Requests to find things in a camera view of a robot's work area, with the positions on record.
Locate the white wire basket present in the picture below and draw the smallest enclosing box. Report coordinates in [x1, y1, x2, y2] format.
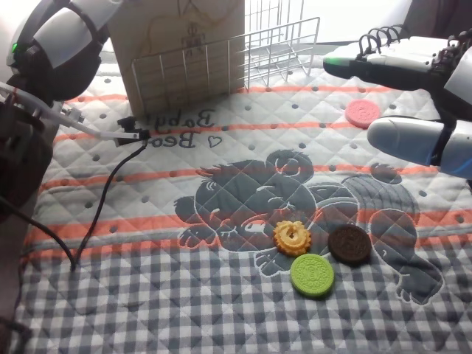
[131, 0, 321, 115]

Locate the beige book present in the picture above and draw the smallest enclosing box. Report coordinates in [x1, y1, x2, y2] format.
[106, 0, 246, 116]

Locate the grey quilt with bear print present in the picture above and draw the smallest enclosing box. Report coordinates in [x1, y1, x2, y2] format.
[9, 60, 472, 354]

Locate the brown toy sandwich cookie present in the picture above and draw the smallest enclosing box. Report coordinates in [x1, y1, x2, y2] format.
[327, 224, 372, 266]

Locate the pink toy cookie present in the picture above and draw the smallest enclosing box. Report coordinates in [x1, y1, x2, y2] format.
[344, 99, 381, 129]

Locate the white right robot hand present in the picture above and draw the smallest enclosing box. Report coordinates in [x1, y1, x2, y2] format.
[322, 24, 472, 181]

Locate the green toy sandwich cookie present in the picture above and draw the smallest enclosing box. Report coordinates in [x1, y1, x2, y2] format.
[290, 253, 336, 299]

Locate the yellow toy butter cookie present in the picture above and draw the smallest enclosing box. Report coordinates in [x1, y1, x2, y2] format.
[272, 220, 312, 255]

